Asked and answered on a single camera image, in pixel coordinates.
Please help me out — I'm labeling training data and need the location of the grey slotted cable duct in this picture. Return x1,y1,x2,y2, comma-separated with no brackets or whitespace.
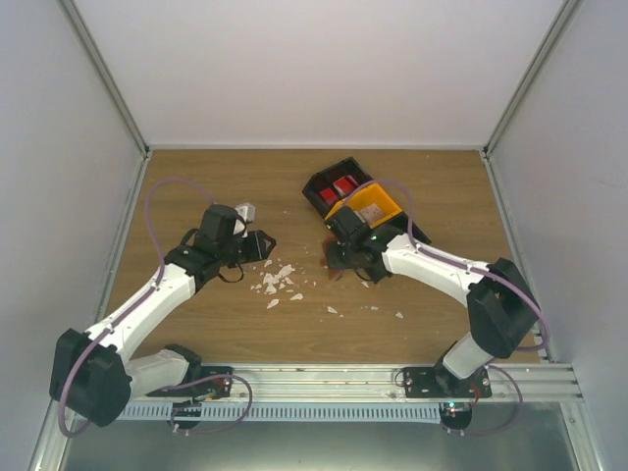
119,401,441,424

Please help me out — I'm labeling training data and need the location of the lower red card stack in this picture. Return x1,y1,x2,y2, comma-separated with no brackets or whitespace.
318,187,339,207

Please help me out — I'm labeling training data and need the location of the upper red card stack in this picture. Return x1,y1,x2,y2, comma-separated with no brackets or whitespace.
333,175,359,197

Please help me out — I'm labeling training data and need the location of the red card stack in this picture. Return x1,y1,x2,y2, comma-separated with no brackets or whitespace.
318,187,339,207
333,175,359,197

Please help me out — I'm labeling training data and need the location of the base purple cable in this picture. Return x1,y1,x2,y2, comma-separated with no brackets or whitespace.
441,365,524,437
169,373,254,437

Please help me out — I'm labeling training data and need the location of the white patterned card stack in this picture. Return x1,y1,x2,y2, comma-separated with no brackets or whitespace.
359,203,385,226

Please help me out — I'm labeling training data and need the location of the black bin with teal cards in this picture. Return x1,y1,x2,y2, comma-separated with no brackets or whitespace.
389,214,432,245

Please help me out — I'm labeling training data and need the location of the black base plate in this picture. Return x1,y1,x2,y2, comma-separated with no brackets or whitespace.
147,365,234,398
399,366,493,398

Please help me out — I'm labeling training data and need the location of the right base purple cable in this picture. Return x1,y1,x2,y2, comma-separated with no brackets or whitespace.
441,365,524,437

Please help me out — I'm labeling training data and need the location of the brown leather card holder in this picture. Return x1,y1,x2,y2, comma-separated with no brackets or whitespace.
321,235,345,281

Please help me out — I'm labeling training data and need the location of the yellow plastic bin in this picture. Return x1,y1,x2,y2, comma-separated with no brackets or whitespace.
324,182,402,229

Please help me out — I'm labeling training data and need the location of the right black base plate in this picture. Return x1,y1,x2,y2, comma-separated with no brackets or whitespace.
399,366,493,398

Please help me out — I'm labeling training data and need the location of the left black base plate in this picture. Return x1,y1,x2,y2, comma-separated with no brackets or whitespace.
147,365,234,398

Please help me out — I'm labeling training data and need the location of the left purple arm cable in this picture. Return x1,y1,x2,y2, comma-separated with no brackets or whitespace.
57,177,217,439

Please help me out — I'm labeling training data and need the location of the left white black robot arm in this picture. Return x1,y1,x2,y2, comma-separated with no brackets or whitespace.
49,203,276,427

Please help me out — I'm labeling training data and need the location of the black bin with red cards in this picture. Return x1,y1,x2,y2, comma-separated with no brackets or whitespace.
302,157,373,219

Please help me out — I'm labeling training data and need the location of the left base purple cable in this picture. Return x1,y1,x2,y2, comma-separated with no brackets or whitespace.
169,373,254,437

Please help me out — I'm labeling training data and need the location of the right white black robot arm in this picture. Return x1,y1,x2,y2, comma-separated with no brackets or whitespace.
326,206,541,397

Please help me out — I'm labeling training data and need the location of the aluminium front rail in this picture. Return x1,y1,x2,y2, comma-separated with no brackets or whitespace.
122,361,583,404

